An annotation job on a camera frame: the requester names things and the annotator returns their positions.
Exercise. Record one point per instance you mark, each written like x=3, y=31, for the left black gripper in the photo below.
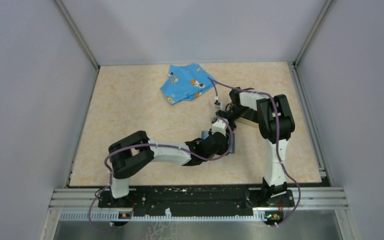
x=225, y=148

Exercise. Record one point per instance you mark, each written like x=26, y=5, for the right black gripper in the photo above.
x=221, y=114

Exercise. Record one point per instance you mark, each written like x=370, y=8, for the blue card holder wallet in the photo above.
x=205, y=135

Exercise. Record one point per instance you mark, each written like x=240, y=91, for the beige oval card tray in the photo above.
x=249, y=121

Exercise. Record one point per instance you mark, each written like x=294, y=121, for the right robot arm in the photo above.
x=275, y=123

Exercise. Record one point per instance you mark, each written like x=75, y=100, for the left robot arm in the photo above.
x=131, y=154

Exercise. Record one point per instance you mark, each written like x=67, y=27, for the blue printed cloth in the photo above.
x=186, y=83

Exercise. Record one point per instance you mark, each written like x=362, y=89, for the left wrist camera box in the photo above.
x=219, y=125

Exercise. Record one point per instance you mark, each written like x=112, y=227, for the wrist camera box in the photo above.
x=223, y=106
x=219, y=125

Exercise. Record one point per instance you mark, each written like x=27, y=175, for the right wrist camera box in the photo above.
x=223, y=106

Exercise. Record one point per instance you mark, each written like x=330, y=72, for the black mounting base plate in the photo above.
x=227, y=200

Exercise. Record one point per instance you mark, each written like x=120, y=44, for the aluminium frame rail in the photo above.
x=82, y=204

